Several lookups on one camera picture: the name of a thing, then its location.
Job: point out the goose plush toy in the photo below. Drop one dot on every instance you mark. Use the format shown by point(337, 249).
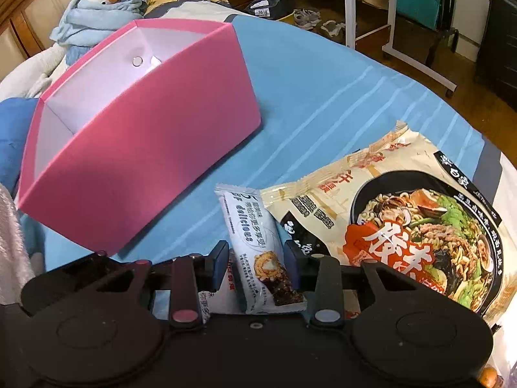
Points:
point(36, 74)

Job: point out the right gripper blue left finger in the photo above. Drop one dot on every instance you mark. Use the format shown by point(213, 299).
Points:
point(204, 272)

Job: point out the instant noodle packet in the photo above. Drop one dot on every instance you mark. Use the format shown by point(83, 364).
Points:
point(404, 203)

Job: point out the black suitcase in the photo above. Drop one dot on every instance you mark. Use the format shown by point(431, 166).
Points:
point(496, 63)

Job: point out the pink cardboard box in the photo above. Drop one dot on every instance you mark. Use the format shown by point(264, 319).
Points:
point(131, 125)

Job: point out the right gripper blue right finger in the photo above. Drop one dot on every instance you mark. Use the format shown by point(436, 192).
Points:
point(305, 271)

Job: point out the patterned bed sheet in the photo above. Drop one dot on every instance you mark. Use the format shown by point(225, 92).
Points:
point(100, 320)

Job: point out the light blue blanket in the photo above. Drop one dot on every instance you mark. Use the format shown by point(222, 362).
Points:
point(85, 23)

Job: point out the white snack bar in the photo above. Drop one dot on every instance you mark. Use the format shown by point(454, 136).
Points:
point(229, 298)
point(257, 253)

